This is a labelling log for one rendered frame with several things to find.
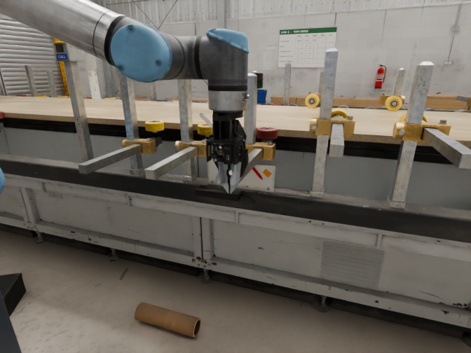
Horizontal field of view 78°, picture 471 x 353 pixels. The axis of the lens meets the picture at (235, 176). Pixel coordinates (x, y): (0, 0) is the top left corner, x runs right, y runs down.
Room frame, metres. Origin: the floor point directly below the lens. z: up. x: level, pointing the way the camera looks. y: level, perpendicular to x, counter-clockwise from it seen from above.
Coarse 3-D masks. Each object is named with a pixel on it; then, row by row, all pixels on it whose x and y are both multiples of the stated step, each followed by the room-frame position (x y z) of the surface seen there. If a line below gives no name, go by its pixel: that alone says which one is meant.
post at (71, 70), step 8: (64, 64) 1.25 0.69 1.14; (72, 64) 1.25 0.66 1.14; (72, 72) 1.24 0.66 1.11; (72, 80) 1.24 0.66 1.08; (80, 80) 1.27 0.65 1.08; (72, 88) 1.24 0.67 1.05; (80, 88) 1.26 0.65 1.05; (72, 96) 1.24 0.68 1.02; (80, 96) 1.26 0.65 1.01; (72, 104) 1.25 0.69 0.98; (80, 104) 1.25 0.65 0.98; (80, 112) 1.24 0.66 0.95; (80, 120) 1.24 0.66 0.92; (80, 128) 1.24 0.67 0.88; (88, 128) 1.27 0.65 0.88; (80, 136) 1.24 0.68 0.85; (88, 136) 1.26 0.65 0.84; (80, 144) 1.25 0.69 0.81; (88, 144) 1.25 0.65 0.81; (88, 152) 1.25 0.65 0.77
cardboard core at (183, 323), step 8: (144, 304) 1.07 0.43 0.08; (136, 312) 1.04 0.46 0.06; (144, 312) 1.03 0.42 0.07; (152, 312) 1.03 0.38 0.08; (160, 312) 1.02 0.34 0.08; (168, 312) 1.02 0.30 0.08; (176, 312) 1.03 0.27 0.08; (144, 320) 1.02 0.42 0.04; (152, 320) 1.01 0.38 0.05; (160, 320) 1.00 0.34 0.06; (168, 320) 0.99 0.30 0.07; (176, 320) 0.99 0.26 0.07; (184, 320) 0.98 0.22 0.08; (192, 320) 0.98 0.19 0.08; (200, 320) 1.01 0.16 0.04; (168, 328) 0.98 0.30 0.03; (176, 328) 0.97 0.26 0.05; (184, 328) 0.96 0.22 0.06; (192, 328) 0.95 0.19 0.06; (192, 336) 0.94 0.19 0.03
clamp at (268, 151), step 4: (248, 144) 0.99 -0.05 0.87; (252, 144) 0.99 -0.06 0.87; (256, 144) 0.99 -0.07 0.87; (260, 144) 0.99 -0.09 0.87; (264, 144) 0.99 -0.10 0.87; (248, 148) 0.99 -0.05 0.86; (252, 148) 0.99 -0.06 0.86; (264, 148) 0.97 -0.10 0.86; (268, 148) 0.97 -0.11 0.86; (272, 148) 0.97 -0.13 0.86; (248, 152) 0.99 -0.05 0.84; (264, 152) 0.97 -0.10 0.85; (268, 152) 0.97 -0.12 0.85; (272, 152) 0.97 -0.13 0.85; (264, 156) 0.97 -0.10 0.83; (268, 156) 0.97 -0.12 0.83; (272, 156) 0.97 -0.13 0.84
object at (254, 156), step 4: (256, 148) 0.97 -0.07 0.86; (260, 148) 0.97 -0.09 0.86; (252, 152) 0.93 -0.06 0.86; (256, 152) 0.93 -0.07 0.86; (260, 152) 0.94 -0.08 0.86; (248, 156) 0.88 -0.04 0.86; (252, 156) 0.88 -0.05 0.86; (256, 156) 0.89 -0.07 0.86; (260, 156) 0.94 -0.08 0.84; (252, 160) 0.85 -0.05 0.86; (256, 160) 0.89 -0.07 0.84; (248, 164) 0.81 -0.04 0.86; (252, 164) 0.85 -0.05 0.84; (248, 168) 0.81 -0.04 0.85; (228, 172) 0.72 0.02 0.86; (244, 172) 0.77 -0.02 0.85; (248, 172) 0.81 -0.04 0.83; (244, 176) 0.77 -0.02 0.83; (240, 180) 0.74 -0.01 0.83
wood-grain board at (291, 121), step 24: (0, 96) 2.68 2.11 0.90; (72, 120) 1.46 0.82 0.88; (96, 120) 1.41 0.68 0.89; (120, 120) 1.37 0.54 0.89; (144, 120) 1.33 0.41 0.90; (168, 120) 1.33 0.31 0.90; (240, 120) 1.33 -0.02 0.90; (264, 120) 1.33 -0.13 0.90; (288, 120) 1.33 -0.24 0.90; (360, 120) 1.33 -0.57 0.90; (384, 120) 1.33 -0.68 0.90; (432, 120) 1.33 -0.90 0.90; (456, 120) 1.33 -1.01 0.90
